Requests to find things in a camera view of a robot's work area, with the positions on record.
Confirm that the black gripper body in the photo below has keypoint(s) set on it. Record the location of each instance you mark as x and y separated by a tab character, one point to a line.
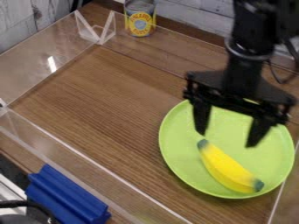
237	89

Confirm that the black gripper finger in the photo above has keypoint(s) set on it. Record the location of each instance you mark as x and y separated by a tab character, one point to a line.
259	128
201	112

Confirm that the yellow toy banana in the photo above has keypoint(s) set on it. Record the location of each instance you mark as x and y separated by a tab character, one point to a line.
226	170

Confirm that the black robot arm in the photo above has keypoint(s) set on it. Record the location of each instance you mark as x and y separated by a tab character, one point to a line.
264	23

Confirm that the green plastic plate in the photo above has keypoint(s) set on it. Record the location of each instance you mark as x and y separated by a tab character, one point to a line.
269	160

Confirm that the yellow labelled tin can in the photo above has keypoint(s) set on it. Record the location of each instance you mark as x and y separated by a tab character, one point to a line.
140	17

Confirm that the blue plastic clamp block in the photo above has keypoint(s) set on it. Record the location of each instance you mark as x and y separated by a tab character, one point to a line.
72	204

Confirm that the clear acrylic corner bracket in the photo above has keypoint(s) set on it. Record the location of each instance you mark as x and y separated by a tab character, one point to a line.
94	33

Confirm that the clear acrylic wall panels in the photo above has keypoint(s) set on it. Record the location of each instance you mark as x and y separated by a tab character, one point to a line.
81	107

